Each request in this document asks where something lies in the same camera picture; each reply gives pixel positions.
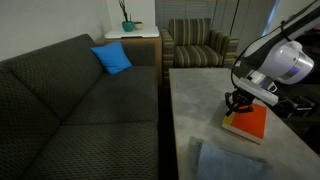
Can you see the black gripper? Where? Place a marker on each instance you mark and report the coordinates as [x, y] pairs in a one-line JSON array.
[[239, 98]]

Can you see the orange and yellow book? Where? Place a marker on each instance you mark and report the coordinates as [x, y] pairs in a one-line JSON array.
[[250, 125]]

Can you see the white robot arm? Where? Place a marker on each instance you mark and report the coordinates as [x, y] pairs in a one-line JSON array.
[[276, 56]]

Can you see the grey coffee table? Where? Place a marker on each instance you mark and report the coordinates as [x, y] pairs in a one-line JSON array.
[[198, 105]]

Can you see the black box on floor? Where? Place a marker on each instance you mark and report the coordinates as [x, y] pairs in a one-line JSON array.
[[296, 106]]

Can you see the folded blue-grey towel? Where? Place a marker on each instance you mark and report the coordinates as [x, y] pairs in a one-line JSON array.
[[212, 162]]

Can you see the striped armchair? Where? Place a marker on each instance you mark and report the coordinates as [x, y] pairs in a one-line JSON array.
[[192, 43]]

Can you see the window blinds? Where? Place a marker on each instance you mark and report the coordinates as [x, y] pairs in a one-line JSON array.
[[245, 19]]

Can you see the wooden side table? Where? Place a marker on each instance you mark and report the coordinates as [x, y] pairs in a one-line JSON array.
[[157, 42]]

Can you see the white board on side table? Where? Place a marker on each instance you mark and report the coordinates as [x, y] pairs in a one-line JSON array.
[[145, 32]]

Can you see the small white plant pot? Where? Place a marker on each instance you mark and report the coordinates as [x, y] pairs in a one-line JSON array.
[[138, 25]]

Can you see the blue cushion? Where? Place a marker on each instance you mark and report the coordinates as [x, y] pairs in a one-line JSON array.
[[113, 57]]

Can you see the teal plant pot with plant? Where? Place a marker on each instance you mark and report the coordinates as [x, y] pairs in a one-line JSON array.
[[127, 24]]

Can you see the dark grey patterned sofa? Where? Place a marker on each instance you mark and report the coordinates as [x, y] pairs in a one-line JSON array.
[[64, 117]]

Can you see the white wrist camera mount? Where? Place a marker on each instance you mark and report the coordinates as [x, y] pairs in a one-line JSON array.
[[258, 92]]

